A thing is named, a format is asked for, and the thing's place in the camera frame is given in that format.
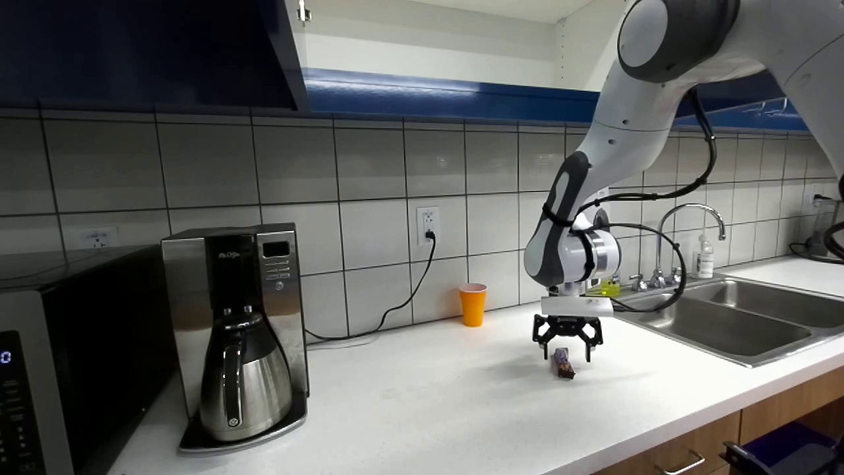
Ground blue upper wall cabinet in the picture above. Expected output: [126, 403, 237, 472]
[0, 0, 813, 134]

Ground orange plastic cup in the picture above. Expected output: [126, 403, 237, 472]
[460, 282, 485, 328]

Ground white small soap pump bottle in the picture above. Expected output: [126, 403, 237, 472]
[697, 236, 714, 281]

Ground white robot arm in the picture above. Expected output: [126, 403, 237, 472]
[526, 0, 844, 349]

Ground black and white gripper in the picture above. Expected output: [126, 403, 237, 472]
[530, 231, 619, 361]

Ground black power cord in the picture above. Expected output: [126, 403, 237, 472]
[304, 231, 441, 345]

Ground Snickers chocolate bar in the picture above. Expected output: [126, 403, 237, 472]
[552, 349, 574, 381]

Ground black steel coffee maker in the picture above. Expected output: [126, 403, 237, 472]
[162, 224, 309, 452]

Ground stainless steel double sink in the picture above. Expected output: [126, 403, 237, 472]
[618, 277, 844, 368]

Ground black microwave oven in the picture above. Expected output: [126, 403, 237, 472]
[0, 249, 176, 475]

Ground yellow dish soap bottle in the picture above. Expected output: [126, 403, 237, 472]
[598, 281, 622, 299]

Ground white wall power outlet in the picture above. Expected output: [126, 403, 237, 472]
[416, 208, 441, 246]

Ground wooden lower cabinet drawers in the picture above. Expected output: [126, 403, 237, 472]
[597, 370, 844, 475]

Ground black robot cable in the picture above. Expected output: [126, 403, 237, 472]
[574, 88, 719, 314]

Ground chrome kitchen faucet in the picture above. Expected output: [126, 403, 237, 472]
[635, 203, 729, 291]

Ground steel coffee carafe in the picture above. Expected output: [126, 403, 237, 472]
[199, 306, 292, 444]

